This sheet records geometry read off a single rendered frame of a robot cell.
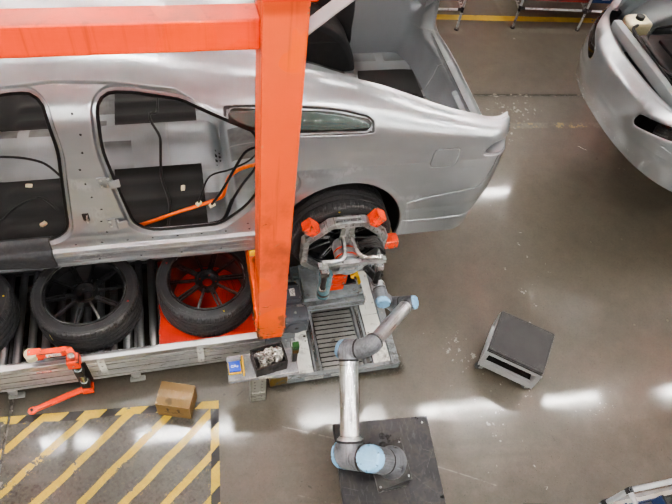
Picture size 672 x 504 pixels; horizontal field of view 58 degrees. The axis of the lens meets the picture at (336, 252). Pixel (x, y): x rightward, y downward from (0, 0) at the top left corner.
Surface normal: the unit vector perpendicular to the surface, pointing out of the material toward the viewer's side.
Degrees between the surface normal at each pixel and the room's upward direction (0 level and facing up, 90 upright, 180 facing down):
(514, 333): 0
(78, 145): 78
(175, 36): 90
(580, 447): 0
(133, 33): 90
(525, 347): 0
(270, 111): 90
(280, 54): 90
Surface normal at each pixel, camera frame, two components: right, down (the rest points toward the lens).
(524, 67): 0.11, -0.58
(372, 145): 0.22, 0.70
